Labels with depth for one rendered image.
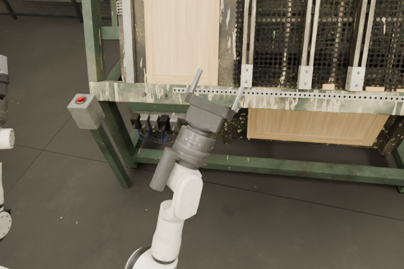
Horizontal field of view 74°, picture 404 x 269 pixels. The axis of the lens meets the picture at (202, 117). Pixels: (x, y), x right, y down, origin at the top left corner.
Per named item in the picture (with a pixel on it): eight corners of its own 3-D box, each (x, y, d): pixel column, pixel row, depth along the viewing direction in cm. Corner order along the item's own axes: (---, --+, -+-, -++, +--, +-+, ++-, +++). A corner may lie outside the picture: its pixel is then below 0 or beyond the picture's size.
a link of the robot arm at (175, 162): (216, 158, 63) (198, 201, 64) (192, 142, 72) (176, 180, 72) (179, 148, 56) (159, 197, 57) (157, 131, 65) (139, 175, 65)
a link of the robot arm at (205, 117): (236, 111, 58) (214, 161, 59) (235, 112, 68) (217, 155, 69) (184, 89, 60) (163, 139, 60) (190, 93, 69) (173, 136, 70)
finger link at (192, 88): (201, 68, 62) (191, 93, 63) (203, 71, 65) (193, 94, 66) (195, 66, 62) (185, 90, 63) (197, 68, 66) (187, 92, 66)
